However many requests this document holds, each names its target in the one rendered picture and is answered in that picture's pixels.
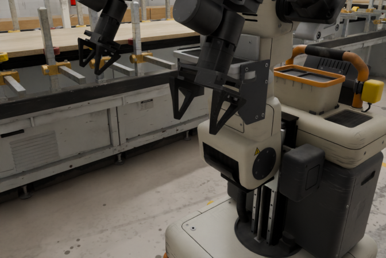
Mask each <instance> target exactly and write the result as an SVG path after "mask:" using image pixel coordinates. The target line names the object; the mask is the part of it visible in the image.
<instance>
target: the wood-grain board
mask: <svg viewBox="0 0 386 258"><path fill-rule="evenodd" d="M50 30H51V37H52V44H53V47H59V50H60V52H63V51H72V50H78V37H80V38H82V39H84V40H85V38H87V39H90V37H88V36H86V35H85V34H84V31H85V30H89V31H91V29H90V26H86V27H78V28H63V29H50ZM140 33H141V42H146V41H155V40H165V39H170V38H179V37H189V36H198V35H200V34H199V33H197V32H195V31H193V30H192V29H190V28H188V27H186V26H184V25H182V24H180V23H178V22H176V21H175V20H167V21H152V22H140ZM129 38H133V34H132V23H129V24H120V26H119V28H118V31H117V34H116V35H115V38H114V41H115V42H116V43H119V44H128V39H129ZM43 48H44V45H43V38H42V34H41V31H40V30H34V31H26V32H11V33H0V52H6V53H7V55H8V58H10V57H20V56H29V55H38V54H44V51H43Z"/></svg>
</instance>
